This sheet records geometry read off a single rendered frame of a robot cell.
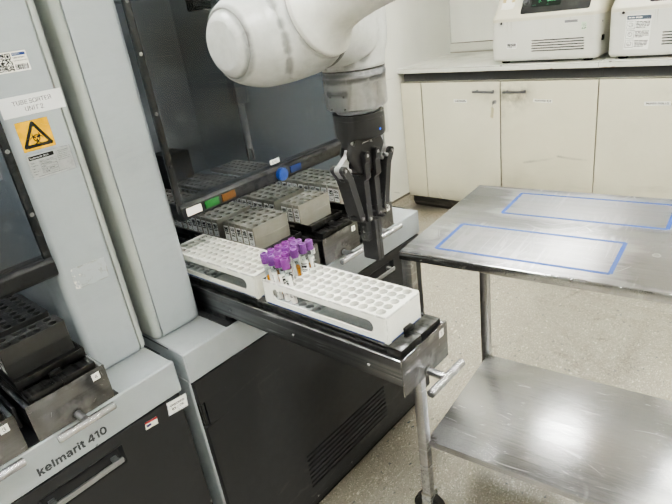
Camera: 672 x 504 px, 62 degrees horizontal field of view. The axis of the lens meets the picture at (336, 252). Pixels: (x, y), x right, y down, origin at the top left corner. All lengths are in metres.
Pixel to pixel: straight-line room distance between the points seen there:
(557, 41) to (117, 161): 2.47
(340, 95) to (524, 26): 2.47
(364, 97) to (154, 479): 0.84
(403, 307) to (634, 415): 0.88
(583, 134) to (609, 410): 1.83
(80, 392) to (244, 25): 0.69
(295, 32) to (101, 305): 0.69
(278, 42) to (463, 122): 2.86
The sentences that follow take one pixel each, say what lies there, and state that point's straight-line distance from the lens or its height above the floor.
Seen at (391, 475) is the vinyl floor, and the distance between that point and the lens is 1.82.
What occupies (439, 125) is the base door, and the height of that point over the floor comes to 0.56.
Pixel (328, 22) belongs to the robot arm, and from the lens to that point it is 0.62.
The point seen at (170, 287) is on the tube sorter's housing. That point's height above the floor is 0.83.
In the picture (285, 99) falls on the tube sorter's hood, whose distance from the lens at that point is 1.32.
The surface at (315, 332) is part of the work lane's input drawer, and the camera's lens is 0.99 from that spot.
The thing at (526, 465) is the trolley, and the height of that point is 0.28.
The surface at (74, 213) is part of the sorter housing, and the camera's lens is 1.07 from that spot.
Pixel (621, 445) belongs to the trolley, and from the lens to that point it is 1.55.
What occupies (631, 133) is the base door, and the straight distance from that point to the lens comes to 3.10.
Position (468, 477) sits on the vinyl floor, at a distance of 1.81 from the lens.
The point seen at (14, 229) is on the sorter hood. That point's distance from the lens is 1.03.
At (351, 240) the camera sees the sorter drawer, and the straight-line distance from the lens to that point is 1.42.
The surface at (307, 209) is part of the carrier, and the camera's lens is 1.40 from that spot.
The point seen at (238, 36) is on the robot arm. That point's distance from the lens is 0.61.
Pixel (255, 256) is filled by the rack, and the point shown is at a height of 0.86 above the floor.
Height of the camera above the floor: 1.32
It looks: 24 degrees down
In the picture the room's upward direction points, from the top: 8 degrees counter-clockwise
